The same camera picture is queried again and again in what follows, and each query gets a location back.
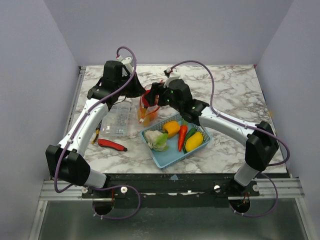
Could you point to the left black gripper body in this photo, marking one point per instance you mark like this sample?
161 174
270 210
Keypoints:
132 90

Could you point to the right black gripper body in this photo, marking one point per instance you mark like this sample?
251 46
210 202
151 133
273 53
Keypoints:
153 93

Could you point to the red apple toy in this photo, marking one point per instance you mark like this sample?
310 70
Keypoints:
150 98

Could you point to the yellow lemon toy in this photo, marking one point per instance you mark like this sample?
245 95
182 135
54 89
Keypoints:
140 117

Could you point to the clear zip bag orange zipper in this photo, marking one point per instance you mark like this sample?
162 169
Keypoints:
150 108

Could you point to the orange pumpkin toy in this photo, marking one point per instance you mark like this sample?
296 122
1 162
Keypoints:
150 115

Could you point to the orange bell pepper toy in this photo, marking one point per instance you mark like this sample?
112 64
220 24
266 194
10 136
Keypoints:
171 128

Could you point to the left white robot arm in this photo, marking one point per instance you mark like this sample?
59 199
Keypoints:
66 159

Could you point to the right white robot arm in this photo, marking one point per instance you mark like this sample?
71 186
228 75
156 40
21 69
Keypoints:
258 139

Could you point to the orange carrot toy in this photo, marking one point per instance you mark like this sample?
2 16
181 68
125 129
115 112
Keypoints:
182 134

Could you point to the green chili pepper toy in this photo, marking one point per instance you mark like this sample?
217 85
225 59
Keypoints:
190 133

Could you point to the clear plastic screw box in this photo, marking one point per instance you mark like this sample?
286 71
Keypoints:
115 123

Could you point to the white cauliflower toy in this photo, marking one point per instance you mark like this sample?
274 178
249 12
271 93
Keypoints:
156 140

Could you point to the yellow mango toy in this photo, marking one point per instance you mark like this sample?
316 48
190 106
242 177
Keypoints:
194 141

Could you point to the red utility knife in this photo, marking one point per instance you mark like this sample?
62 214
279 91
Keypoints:
112 145

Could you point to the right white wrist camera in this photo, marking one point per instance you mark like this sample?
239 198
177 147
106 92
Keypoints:
171 75

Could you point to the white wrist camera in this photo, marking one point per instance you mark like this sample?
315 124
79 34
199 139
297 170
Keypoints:
128 62
171 75

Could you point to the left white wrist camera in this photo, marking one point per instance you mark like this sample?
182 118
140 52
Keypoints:
128 62

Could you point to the yellow handled tool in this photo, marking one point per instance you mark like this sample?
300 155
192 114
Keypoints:
97 133

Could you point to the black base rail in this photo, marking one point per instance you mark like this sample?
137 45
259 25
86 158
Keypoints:
160 190

